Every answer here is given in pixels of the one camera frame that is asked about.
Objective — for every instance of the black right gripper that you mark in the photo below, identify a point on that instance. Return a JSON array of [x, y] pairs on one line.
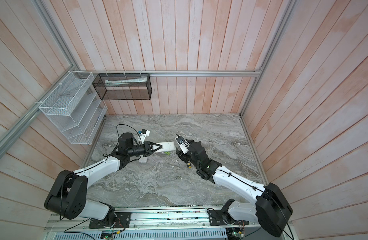
[[182, 155]]

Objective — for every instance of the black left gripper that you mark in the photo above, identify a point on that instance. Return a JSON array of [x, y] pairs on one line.
[[148, 148]]

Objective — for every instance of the white air conditioner remote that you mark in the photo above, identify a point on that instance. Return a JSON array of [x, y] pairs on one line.
[[166, 147]]

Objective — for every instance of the white remote with green screen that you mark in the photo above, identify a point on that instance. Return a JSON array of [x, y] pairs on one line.
[[143, 159]]

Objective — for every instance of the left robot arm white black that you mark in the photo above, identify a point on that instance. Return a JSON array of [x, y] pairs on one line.
[[68, 195]]

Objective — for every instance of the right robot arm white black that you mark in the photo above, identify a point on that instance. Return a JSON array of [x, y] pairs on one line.
[[266, 204]]

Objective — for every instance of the white paper in basket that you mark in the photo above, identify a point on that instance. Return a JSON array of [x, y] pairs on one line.
[[138, 82]]

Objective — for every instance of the green circuit board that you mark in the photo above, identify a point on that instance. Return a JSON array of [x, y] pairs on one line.
[[107, 236]]

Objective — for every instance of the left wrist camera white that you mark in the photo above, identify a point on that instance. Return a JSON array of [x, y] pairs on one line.
[[143, 134]]

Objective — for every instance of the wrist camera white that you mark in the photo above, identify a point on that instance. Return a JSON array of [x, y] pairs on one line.
[[183, 144], [143, 134]]

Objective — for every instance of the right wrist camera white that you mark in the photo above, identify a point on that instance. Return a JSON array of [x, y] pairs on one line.
[[183, 144]]

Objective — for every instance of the aluminium mounting rail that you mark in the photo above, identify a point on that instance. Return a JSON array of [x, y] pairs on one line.
[[146, 218]]

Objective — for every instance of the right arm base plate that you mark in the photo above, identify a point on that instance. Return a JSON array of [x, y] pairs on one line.
[[222, 218]]

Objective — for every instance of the black mesh wall basket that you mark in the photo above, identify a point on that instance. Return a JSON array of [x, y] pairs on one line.
[[122, 93]]

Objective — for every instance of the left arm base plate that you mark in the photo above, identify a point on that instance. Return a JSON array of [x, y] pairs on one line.
[[113, 220]]

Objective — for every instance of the white mesh wall shelf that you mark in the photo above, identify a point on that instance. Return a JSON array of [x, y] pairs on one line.
[[75, 110]]

